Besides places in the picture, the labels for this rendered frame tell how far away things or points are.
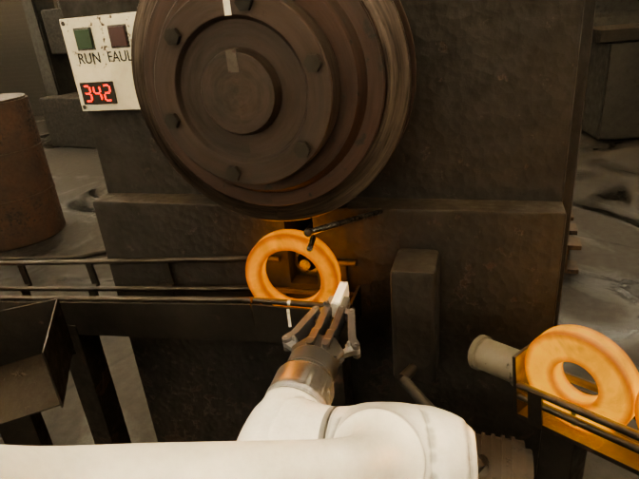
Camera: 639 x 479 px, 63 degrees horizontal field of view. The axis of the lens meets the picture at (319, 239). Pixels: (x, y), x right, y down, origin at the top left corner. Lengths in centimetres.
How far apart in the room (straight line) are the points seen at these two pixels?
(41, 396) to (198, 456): 72
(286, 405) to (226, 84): 45
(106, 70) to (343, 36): 56
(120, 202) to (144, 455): 85
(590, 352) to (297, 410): 40
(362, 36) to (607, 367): 56
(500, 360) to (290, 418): 38
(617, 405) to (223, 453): 55
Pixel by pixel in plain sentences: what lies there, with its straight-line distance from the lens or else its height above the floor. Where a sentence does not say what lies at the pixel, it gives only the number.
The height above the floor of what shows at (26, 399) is 60.
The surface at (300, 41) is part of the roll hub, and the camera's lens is 75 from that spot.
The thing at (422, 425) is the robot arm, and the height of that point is 81.
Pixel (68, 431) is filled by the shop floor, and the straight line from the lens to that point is 204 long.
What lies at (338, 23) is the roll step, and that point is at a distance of 78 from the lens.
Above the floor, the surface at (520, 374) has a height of 68.
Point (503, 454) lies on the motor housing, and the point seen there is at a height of 53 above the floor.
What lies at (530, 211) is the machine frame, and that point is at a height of 87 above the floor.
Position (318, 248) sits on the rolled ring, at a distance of 95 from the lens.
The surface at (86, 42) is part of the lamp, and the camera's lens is 119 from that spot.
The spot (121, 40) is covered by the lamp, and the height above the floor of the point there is 119.
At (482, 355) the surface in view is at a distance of 91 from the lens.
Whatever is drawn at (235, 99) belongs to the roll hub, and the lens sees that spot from 79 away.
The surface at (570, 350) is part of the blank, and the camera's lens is 82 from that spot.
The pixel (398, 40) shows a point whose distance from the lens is 81.
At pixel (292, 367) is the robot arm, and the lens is 75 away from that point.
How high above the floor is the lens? 122
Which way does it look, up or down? 24 degrees down
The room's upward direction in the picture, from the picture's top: 5 degrees counter-clockwise
